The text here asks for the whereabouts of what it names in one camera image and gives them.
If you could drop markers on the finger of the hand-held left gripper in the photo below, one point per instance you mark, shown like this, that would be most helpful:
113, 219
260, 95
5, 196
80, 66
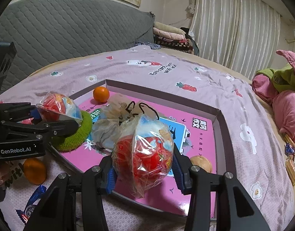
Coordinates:
60, 128
17, 113

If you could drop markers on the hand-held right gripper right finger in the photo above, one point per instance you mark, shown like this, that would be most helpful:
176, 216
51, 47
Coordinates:
180, 175

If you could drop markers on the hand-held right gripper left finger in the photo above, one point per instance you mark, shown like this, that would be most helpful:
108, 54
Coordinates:
110, 181

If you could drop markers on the red egg toy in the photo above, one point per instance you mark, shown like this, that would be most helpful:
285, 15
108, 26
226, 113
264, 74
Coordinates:
142, 154
55, 105

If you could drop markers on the beige organza pouch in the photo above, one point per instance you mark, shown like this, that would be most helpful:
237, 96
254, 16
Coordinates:
104, 130

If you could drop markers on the grey cardboard box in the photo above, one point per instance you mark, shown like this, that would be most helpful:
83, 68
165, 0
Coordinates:
225, 149

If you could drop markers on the orange tangerine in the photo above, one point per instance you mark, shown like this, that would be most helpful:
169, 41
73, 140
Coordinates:
101, 94
34, 170

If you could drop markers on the green hair scrunchie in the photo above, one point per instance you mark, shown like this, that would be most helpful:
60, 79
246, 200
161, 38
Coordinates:
72, 142

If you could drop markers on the walnut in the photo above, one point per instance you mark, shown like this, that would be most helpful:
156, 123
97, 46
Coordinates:
201, 163

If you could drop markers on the pink book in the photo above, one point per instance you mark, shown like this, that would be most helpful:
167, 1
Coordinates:
205, 144

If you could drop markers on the blue wrapped candy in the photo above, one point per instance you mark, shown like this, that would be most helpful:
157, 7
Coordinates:
29, 211

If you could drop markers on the grey quilted headboard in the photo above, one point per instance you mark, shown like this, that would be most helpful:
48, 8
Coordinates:
65, 28

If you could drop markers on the pink printed bedsheet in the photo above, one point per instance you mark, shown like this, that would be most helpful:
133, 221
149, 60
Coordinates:
210, 77

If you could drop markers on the small blue candy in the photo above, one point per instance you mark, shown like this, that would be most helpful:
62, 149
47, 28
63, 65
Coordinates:
289, 149

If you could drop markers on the large cracker packet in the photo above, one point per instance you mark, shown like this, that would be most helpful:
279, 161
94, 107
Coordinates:
293, 170

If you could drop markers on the blue knitted cloth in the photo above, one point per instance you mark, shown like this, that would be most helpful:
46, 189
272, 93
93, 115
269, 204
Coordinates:
147, 45

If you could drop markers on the pink quilt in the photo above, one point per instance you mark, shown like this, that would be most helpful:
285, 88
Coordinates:
287, 108

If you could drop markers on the checkered folded blanket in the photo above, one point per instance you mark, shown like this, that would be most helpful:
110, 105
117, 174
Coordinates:
171, 43

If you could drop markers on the dark cloth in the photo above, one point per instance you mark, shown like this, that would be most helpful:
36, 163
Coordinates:
192, 41

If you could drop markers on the pink folded blanket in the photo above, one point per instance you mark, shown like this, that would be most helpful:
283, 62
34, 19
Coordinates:
166, 35

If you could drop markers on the green cloth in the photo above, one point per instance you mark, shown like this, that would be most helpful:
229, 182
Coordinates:
282, 77

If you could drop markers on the beige folded blanket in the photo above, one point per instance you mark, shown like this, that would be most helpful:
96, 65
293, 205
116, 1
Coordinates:
166, 27

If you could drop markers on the white curtains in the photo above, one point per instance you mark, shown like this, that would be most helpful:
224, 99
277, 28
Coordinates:
234, 28

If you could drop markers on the white curtain tassel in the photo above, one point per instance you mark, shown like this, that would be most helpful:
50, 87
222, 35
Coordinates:
190, 9

